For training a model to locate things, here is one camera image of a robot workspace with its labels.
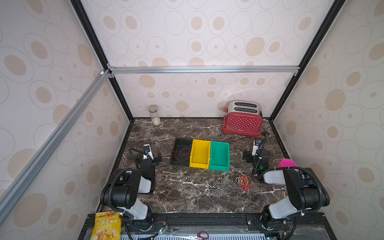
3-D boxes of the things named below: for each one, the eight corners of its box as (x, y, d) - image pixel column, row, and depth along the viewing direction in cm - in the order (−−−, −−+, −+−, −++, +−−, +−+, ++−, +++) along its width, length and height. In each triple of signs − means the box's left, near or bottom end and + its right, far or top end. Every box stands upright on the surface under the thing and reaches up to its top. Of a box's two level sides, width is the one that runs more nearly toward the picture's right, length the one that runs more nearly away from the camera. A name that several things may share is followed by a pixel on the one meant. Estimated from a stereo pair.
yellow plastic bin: (189, 168, 95) (189, 162, 89) (192, 145, 106) (192, 139, 100) (209, 170, 94) (210, 164, 88) (210, 147, 105) (211, 140, 99)
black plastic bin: (170, 166, 96) (169, 160, 90) (176, 143, 107) (175, 137, 102) (188, 168, 95) (188, 163, 89) (192, 144, 106) (192, 139, 101)
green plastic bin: (209, 170, 94) (209, 164, 88) (210, 147, 105) (211, 140, 99) (228, 171, 93) (230, 166, 88) (227, 148, 104) (229, 142, 99)
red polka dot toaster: (223, 137, 111) (228, 119, 96) (220, 117, 124) (224, 99, 109) (258, 137, 111) (267, 119, 96) (251, 117, 124) (259, 99, 109)
